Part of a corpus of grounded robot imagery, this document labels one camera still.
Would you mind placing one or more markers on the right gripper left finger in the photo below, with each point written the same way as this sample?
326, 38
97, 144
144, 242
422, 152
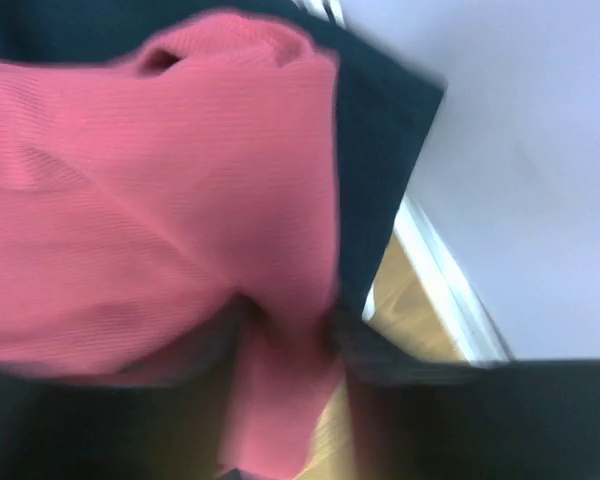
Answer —
161, 417

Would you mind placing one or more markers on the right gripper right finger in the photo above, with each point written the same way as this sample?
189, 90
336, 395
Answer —
417, 419

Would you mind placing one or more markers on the red tank top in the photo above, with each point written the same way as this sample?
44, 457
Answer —
137, 197

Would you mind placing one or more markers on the folded navy tank top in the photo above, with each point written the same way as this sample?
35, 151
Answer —
384, 110

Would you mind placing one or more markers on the folded white patterned garment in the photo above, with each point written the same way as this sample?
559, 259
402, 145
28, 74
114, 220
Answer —
328, 10

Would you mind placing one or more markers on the aluminium frame rail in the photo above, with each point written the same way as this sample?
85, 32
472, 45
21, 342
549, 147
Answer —
421, 299

